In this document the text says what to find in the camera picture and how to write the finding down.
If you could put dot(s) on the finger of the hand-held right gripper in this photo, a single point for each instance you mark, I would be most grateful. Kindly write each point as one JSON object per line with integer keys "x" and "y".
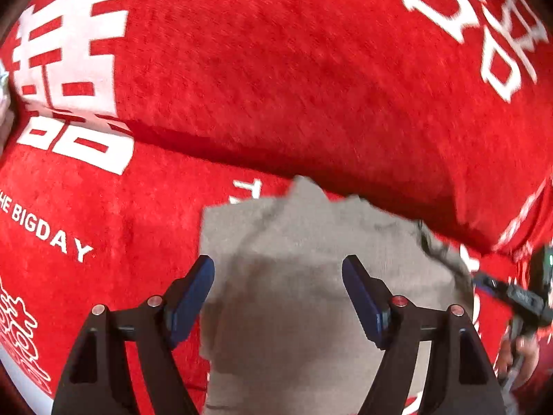
{"x": 505, "y": 292}

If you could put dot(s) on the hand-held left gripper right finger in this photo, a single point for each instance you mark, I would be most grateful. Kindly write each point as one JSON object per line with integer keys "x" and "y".
{"x": 366, "y": 302}

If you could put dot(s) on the white patterned cloth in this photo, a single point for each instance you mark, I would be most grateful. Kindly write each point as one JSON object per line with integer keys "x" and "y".
{"x": 4, "y": 108}

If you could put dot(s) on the red printed blanket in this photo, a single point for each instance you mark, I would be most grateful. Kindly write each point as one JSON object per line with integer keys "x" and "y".
{"x": 281, "y": 73}

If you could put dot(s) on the grey knit sweater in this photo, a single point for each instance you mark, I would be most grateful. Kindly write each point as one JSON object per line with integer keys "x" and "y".
{"x": 298, "y": 276}

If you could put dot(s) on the person's right hand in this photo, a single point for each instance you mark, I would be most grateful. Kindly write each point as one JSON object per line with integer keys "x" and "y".
{"x": 528, "y": 356}

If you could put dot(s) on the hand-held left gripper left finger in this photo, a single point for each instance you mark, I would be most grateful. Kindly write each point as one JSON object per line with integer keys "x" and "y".
{"x": 192, "y": 298}

